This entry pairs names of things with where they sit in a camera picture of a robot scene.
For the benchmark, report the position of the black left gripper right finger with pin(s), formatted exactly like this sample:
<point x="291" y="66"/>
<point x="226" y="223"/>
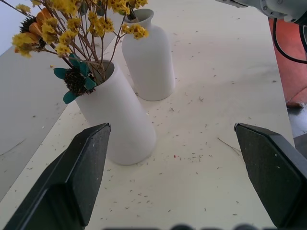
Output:
<point x="271" y="172"/>

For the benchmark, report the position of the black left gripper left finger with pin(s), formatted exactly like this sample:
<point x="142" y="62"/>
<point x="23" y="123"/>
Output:
<point x="72" y="182"/>

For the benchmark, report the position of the yellow and teal flower bouquet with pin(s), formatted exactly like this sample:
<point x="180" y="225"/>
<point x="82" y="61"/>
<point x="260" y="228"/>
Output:
<point x="60" y="43"/>

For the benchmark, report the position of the yellow dried flower bouquet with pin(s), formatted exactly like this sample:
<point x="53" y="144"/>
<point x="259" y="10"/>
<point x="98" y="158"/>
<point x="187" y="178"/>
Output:
<point x="129" y="21"/>

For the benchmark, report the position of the tall white cylinder vase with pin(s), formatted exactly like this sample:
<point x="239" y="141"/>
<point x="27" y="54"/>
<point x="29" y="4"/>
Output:
<point x="124" y="124"/>

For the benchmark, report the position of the orange red object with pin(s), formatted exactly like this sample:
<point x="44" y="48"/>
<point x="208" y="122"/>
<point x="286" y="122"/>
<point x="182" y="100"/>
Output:
<point x="291" y="69"/>

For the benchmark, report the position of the white narrow-neck bottle vase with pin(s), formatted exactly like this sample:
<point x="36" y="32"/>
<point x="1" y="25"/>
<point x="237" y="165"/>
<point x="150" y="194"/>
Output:
<point x="149" y="62"/>

